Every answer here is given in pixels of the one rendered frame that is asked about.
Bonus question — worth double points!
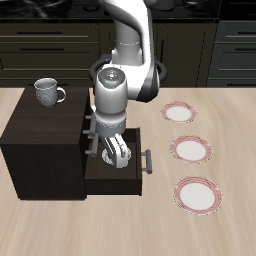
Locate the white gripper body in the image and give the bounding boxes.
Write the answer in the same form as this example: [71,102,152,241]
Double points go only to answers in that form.
[100,133,132,169]

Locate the white bowl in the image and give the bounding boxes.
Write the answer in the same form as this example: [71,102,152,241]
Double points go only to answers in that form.
[101,148,132,165]

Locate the small red-rimmed white plate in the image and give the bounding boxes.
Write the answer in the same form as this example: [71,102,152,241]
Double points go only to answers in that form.
[160,101,198,124]

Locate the medium red-rimmed white plate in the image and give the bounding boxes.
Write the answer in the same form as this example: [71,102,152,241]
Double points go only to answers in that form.
[169,134,214,165]

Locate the large red-rimmed white plate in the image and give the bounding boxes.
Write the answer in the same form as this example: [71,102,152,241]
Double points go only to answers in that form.
[172,176,224,216]

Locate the dark wooden cabinet drawer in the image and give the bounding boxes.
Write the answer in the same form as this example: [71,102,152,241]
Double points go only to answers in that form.
[83,127,154,197]

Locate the dark wooden cabinet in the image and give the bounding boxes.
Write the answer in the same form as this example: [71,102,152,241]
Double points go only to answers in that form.
[0,87,98,201]

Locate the grey patterned mug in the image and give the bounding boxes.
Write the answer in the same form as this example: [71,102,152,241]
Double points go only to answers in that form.
[33,77,67,109]

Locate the dark kitchen cupboards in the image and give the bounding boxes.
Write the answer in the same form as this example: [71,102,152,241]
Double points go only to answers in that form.
[0,18,218,89]

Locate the grey kitchen cupboards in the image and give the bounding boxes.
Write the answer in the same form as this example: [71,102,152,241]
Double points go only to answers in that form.
[205,19,256,89]

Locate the black marble countertop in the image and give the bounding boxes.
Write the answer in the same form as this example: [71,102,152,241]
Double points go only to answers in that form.
[0,0,256,23]

